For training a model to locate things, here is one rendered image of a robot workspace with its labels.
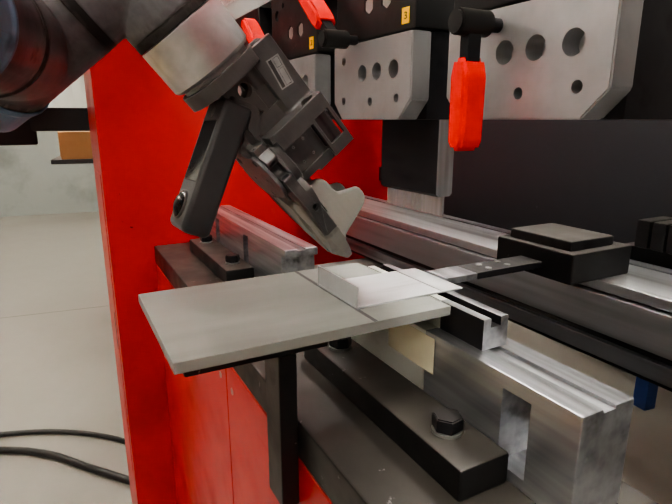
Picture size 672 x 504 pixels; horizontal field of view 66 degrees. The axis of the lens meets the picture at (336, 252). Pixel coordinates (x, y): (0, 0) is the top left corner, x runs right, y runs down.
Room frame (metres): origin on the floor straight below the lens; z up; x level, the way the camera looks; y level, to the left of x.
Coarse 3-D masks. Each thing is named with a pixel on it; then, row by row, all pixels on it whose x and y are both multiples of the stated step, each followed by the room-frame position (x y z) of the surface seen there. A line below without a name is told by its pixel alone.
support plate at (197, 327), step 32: (192, 288) 0.53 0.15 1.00; (224, 288) 0.53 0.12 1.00; (256, 288) 0.53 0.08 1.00; (288, 288) 0.53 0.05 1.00; (320, 288) 0.53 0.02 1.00; (160, 320) 0.44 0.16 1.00; (192, 320) 0.44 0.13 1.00; (224, 320) 0.44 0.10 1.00; (256, 320) 0.44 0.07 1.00; (288, 320) 0.44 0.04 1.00; (320, 320) 0.44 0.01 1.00; (352, 320) 0.44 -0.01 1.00; (384, 320) 0.44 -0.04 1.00; (416, 320) 0.46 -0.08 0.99; (192, 352) 0.37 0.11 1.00; (224, 352) 0.37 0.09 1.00; (256, 352) 0.38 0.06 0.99
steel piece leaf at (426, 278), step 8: (400, 272) 0.58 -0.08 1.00; (408, 272) 0.58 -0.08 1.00; (416, 272) 0.58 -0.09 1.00; (424, 272) 0.58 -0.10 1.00; (424, 280) 0.55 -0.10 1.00; (432, 280) 0.55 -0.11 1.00; (440, 280) 0.55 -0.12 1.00; (440, 288) 0.52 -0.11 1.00; (448, 288) 0.52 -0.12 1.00; (456, 288) 0.52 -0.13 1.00
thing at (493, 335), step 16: (448, 304) 0.48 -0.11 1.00; (464, 304) 0.49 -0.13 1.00; (480, 304) 0.48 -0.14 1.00; (448, 320) 0.48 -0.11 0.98; (464, 320) 0.46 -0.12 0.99; (480, 320) 0.44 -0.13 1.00; (496, 320) 0.46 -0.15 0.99; (464, 336) 0.46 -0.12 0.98; (480, 336) 0.44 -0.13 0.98; (496, 336) 0.45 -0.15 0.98
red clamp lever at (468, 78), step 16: (464, 16) 0.38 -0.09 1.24; (480, 16) 0.39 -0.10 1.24; (464, 32) 0.39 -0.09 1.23; (480, 32) 0.39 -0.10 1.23; (496, 32) 0.41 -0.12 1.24; (464, 48) 0.39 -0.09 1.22; (464, 64) 0.39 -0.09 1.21; (480, 64) 0.39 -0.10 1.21; (464, 80) 0.39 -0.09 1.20; (480, 80) 0.39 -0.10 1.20; (464, 96) 0.39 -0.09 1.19; (480, 96) 0.39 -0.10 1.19; (464, 112) 0.39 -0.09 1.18; (480, 112) 0.39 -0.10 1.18; (464, 128) 0.38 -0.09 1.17; (480, 128) 0.39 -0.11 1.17; (464, 144) 0.39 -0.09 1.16
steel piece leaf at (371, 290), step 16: (320, 272) 0.54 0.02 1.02; (336, 288) 0.50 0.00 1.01; (352, 288) 0.48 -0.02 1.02; (368, 288) 0.52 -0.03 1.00; (384, 288) 0.52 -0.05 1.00; (400, 288) 0.52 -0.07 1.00; (416, 288) 0.52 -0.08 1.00; (432, 288) 0.52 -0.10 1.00; (352, 304) 0.48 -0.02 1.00; (368, 304) 0.48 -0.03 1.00
